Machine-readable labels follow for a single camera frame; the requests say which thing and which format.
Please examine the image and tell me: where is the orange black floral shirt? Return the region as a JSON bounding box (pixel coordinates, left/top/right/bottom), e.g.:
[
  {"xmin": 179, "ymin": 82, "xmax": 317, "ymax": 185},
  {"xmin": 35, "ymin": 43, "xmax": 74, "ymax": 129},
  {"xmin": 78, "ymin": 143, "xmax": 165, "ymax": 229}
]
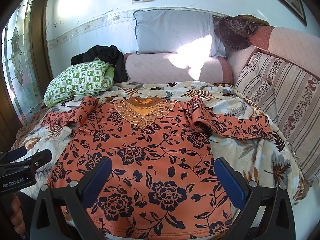
[{"xmin": 43, "ymin": 96, "xmax": 272, "ymax": 239}]

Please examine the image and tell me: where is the person's left hand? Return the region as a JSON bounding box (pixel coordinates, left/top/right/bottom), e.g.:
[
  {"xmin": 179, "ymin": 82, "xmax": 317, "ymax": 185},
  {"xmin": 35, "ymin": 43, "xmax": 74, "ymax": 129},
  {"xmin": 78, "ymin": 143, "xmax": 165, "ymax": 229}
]
[{"xmin": 1, "ymin": 193, "xmax": 25, "ymax": 236}]

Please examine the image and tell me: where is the stained glass wooden door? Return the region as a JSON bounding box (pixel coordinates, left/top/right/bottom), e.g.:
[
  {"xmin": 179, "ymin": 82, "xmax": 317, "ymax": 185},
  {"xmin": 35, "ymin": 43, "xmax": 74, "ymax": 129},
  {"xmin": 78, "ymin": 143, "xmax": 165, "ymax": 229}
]
[{"xmin": 1, "ymin": 0, "xmax": 53, "ymax": 152}]

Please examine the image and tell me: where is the green white checkered pillow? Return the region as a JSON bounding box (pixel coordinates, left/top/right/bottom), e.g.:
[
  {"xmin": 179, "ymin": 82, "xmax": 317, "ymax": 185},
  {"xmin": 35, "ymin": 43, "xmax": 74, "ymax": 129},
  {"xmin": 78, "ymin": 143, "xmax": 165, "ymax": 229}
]
[{"xmin": 43, "ymin": 58, "xmax": 114, "ymax": 107}]

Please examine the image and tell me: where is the striped floral cushion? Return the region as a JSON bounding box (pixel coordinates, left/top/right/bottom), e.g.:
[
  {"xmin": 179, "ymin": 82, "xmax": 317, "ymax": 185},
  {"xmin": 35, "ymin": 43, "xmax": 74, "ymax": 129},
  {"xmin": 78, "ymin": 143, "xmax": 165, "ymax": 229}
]
[{"xmin": 235, "ymin": 52, "xmax": 319, "ymax": 183}]

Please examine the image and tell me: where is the black garment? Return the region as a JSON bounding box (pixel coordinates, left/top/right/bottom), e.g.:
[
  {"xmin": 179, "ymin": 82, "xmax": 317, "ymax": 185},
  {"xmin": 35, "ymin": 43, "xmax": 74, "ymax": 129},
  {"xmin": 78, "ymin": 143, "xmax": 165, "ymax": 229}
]
[{"xmin": 71, "ymin": 45, "xmax": 129, "ymax": 83}]

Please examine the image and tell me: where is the pink sofa cushion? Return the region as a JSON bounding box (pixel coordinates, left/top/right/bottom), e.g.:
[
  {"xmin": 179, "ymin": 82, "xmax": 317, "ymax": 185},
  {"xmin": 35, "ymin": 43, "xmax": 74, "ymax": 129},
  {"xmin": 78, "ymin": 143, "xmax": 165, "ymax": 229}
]
[{"xmin": 124, "ymin": 53, "xmax": 233, "ymax": 85}]

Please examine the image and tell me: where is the pink beige sofa backrest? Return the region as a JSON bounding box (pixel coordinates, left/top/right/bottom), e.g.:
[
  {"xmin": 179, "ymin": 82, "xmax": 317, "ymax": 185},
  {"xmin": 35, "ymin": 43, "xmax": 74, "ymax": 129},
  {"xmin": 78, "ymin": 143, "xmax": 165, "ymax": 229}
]
[{"xmin": 227, "ymin": 26, "xmax": 320, "ymax": 82}]

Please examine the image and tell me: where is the dark furry cushion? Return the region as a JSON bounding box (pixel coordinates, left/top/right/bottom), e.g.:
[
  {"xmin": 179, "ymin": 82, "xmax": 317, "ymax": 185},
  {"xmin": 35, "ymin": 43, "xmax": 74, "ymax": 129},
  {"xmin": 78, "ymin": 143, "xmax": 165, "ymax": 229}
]
[{"xmin": 217, "ymin": 15, "xmax": 270, "ymax": 51}]

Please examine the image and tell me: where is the grey quilted pillow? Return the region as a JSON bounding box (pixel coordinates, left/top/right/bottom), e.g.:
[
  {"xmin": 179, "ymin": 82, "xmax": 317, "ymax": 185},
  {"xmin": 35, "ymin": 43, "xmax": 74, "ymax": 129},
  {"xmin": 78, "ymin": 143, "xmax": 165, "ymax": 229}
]
[{"xmin": 133, "ymin": 9, "xmax": 226, "ymax": 57}]

